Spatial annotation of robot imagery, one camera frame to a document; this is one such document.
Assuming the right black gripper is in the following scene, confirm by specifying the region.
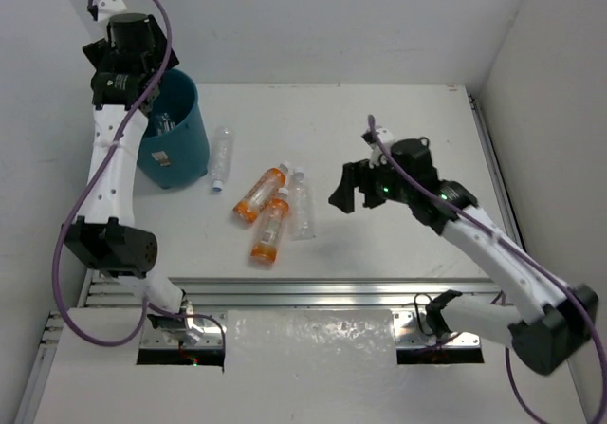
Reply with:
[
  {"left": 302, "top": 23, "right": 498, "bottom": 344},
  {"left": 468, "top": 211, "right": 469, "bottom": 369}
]
[{"left": 328, "top": 151, "right": 413, "bottom": 212}]

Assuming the clear crushed bottle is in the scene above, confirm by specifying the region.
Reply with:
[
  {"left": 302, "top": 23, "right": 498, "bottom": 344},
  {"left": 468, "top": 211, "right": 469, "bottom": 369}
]
[{"left": 288, "top": 167, "right": 315, "bottom": 240}]

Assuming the orange juice bottle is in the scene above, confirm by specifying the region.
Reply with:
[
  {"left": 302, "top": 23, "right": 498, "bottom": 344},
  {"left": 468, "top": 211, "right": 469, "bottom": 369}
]
[
  {"left": 232, "top": 161, "right": 291, "bottom": 225},
  {"left": 250, "top": 187, "right": 290, "bottom": 267}
]

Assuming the clear bottle blue label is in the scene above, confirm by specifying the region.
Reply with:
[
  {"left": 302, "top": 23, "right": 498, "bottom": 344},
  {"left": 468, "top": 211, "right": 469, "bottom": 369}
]
[{"left": 150, "top": 112, "right": 178, "bottom": 136}]

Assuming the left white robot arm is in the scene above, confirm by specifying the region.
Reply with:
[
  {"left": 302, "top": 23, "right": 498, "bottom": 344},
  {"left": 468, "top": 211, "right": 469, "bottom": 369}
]
[{"left": 59, "top": 12, "right": 210, "bottom": 329}]

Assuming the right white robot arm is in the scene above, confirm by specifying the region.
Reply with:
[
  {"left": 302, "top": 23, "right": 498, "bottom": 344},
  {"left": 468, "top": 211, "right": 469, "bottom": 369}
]
[{"left": 328, "top": 128, "right": 598, "bottom": 376}]

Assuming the teal plastic bin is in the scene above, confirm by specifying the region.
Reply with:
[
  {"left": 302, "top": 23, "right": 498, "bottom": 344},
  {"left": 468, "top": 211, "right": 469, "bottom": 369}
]
[{"left": 138, "top": 68, "right": 210, "bottom": 189}]

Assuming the white front cover panel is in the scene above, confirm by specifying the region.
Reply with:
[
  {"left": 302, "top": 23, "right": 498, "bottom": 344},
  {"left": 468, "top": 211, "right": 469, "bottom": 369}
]
[{"left": 36, "top": 310, "right": 584, "bottom": 423}]

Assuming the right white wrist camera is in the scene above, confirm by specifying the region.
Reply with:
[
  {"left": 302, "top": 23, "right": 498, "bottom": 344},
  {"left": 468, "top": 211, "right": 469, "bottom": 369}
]
[{"left": 362, "top": 127, "right": 397, "bottom": 167}]

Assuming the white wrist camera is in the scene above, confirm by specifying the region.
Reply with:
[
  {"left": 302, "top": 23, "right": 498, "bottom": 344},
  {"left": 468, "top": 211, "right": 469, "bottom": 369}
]
[
  {"left": 87, "top": 0, "right": 127, "bottom": 24},
  {"left": 362, "top": 127, "right": 397, "bottom": 167}
]

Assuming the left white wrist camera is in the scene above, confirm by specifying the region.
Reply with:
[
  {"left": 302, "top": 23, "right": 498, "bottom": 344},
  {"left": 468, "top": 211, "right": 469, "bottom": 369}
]
[{"left": 87, "top": 0, "right": 127, "bottom": 24}]

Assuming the aluminium rail frame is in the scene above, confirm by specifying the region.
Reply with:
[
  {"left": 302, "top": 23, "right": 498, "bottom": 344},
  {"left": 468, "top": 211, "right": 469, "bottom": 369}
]
[{"left": 17, "top": 84, "right": 501, "bottom": 423}]

